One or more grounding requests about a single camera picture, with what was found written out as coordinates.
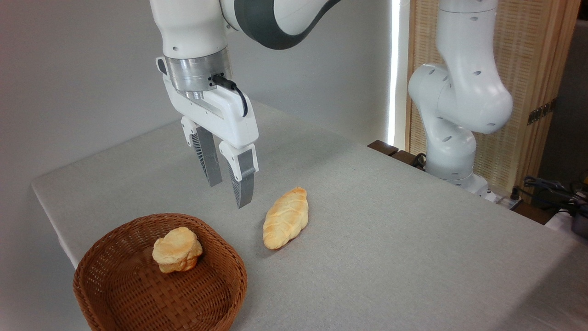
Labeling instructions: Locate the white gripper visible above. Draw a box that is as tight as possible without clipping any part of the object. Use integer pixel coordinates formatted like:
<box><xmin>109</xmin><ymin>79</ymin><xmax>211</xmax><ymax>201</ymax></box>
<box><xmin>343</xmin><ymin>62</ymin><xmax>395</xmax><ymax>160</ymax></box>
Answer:
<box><xmin>156</xmin><ymin>56</ymin><xmax>259</xmax><ymax>209</ymax></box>

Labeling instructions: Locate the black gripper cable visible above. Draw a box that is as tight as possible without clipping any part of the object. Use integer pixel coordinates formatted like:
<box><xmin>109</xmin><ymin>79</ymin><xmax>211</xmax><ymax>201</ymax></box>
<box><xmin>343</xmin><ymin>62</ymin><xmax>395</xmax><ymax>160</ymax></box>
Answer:
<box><xmin>212</xmin><ymin>74</ymin><xmax>249</xmax><ymax>118</ymax></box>

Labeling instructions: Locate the dark brown wooden block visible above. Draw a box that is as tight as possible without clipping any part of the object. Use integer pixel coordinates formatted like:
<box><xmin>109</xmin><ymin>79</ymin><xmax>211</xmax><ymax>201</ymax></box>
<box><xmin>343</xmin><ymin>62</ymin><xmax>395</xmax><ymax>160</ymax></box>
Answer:
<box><xmin>367</xmin><ymin>140</ymin><xmax>399</xmax><ymax>157</ymax></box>
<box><xmin>390</xmin><ymin>149</ymin><xmax>425</xmax><ymax>171</ymax></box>

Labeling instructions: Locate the black cable bundle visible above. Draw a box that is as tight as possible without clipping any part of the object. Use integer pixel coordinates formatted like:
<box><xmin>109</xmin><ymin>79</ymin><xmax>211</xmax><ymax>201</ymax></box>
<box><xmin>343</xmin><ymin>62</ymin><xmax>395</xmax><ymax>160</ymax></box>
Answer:
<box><xmin>523</xmin><ymin>176</ymin><xmax>588</xmax><ymax>217</ymax></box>

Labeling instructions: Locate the wooden lattice folding screen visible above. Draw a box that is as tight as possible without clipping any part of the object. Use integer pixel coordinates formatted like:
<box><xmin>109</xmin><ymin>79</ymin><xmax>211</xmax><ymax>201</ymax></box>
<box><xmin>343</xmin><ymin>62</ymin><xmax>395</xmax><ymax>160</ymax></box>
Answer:
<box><xmin>404</xmin><ymin>0</ymin><xmax>582</xmax><ymax>196</ymax></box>

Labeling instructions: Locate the round golden bread bun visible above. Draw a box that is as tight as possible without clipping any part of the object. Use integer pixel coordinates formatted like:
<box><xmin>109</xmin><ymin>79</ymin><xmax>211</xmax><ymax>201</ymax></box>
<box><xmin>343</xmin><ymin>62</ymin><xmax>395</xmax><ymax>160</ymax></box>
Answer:
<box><xmin>152</xmin><ymin>226</ymin><xmax>203</xmax><ymax>274</ymax></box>

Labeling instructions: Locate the dark metal screen hinge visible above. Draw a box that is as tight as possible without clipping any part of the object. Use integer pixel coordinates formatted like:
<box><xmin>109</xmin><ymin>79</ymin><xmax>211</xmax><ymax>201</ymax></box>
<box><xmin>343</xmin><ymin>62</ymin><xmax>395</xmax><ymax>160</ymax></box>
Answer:
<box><xmin>527</xmin><ymin>97</ymin><xmax>557</xmax><ymax>126</ymax></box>

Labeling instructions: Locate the grey tablecloth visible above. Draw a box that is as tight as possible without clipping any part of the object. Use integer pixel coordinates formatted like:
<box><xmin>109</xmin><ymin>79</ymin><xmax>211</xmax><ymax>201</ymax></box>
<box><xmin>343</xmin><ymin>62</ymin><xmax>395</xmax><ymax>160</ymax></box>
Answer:
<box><xmin>31</xmin><ymin>97</ymin><xmax>588</xmax><ymax>331</ymax></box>

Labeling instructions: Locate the brown wicker basket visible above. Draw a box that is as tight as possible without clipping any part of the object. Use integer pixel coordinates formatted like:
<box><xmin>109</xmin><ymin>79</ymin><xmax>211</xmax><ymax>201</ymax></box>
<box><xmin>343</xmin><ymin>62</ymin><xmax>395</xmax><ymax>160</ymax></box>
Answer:
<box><xmin>73</xmin><ymin>213</ymin><xmax>248</xmax><ymax>331</ymax></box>

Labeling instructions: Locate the long golden bread loaf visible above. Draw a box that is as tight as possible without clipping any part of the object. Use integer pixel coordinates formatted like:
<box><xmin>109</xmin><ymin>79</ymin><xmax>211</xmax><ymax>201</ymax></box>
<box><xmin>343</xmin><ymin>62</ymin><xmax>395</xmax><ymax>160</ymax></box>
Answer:
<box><xmin>263</xmin><ymin>186</ymin><xmax>309</xmax><ymax>250</ymax></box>

